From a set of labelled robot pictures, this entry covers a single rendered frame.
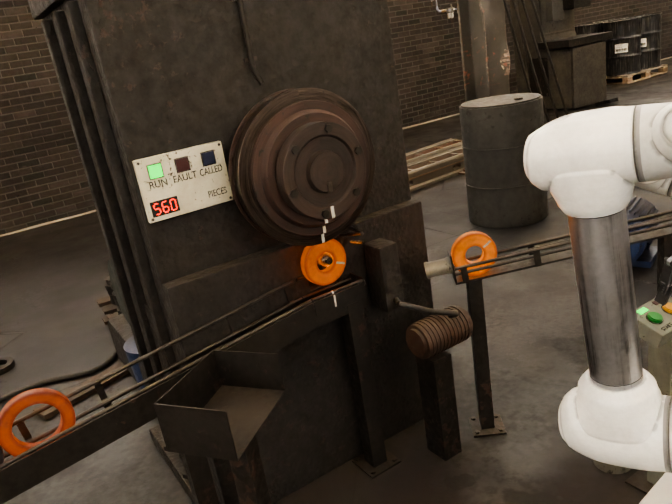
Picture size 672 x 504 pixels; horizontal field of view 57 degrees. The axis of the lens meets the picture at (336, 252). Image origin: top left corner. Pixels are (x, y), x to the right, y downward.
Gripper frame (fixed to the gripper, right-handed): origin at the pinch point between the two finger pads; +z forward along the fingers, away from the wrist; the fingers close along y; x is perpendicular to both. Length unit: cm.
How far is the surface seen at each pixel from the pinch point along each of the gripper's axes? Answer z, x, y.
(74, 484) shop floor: 115, -116, 148
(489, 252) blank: 18, -54, 7
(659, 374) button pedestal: 26.9, 7.3, -2.2
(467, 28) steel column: 62, -357, -286
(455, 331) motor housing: 38, -46, 26
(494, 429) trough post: 84, -31, 11
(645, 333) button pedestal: 11.6, 1.6, 4.7
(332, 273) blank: 18, -72, 59
